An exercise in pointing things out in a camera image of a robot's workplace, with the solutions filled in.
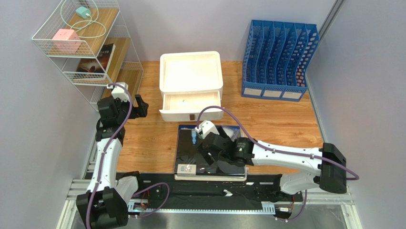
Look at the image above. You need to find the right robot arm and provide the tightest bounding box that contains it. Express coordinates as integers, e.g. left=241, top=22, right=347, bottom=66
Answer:
left=200, top=133, right=347, bottom=195

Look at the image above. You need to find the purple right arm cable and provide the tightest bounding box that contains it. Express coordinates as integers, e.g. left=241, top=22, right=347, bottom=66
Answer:
left=196, top=105, right=360, bottom=222

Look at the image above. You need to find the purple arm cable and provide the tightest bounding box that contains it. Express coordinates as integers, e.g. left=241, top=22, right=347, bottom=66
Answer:
left=85, top=83, right=171, bottom=229
left=196, top=105, right=360, bottom=222

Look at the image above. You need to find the clear plastic bag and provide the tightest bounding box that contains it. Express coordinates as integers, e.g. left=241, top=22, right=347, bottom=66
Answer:
left=222, top=125, right=243, bottom=141

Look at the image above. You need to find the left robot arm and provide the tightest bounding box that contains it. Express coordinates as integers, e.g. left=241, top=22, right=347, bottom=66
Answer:
left=76, top=94, right=149, bottom=229

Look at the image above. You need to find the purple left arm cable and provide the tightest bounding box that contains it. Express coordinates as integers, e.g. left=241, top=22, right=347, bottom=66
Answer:
left=85, top=83, right=171, bottom=229

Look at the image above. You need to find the blue folder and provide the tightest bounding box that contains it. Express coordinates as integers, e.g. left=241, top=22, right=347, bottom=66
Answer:
left=178, top=125, right=240, bottom=131

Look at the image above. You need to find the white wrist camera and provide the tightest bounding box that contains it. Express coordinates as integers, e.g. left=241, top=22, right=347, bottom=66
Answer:
left=194, top=120, right=219, bottom=139
left=106, top=82, right=129, bottom=102

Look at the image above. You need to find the white wire shelf rack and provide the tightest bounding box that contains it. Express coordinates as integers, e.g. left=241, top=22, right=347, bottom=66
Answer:
left=32, top=0, right=144, bottom=109

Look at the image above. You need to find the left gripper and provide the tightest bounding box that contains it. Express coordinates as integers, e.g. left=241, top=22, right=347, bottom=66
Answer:
left=113, top=94, right=148, bottom=124

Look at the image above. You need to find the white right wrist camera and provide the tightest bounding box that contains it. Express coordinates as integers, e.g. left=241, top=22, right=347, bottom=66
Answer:
left=194, top=120, right=219, bottom=139

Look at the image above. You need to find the white top drawer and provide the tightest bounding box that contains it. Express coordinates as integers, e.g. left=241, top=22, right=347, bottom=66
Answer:
left=160, top=92, right=221, bottom=122

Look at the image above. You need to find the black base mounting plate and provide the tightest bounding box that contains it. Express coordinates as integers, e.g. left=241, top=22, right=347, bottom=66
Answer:
left=130, top=173, right=304, bottom=211

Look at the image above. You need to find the pink cube power socket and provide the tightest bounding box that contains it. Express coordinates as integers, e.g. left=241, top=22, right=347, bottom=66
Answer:
left=52, top=29, right=81, bottom=53

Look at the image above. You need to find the dark cover book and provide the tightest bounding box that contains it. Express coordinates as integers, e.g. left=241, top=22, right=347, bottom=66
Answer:
left=76, top=43, right=116, bottom=79

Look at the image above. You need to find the aluminium frame rail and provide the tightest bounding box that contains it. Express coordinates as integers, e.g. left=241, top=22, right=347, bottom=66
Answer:
left=56, top=177, right=362, bottom=229

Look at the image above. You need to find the mint green charger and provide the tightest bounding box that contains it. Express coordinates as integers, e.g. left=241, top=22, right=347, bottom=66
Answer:
left=75, top=6, right=91, bottom=19

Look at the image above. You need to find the blue highlighter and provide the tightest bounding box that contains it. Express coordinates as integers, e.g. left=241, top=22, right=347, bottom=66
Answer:
left=191, top=129, right=197, bottom=145

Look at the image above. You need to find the mint green cable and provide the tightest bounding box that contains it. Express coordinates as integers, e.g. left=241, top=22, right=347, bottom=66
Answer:
left=60, top=0, right=107, bottom=39

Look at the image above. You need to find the blue file organizer rack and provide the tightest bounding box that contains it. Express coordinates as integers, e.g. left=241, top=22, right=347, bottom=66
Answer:
left=241, top=20, right=320, bottom=102

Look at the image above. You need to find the white three drawer organizer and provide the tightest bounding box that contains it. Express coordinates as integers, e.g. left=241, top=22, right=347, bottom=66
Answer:
left=159, top=51, right=223, bottom=96

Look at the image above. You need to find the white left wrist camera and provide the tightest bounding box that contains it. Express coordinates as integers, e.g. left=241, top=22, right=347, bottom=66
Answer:
left=106, top=82, right=129, bottom=102

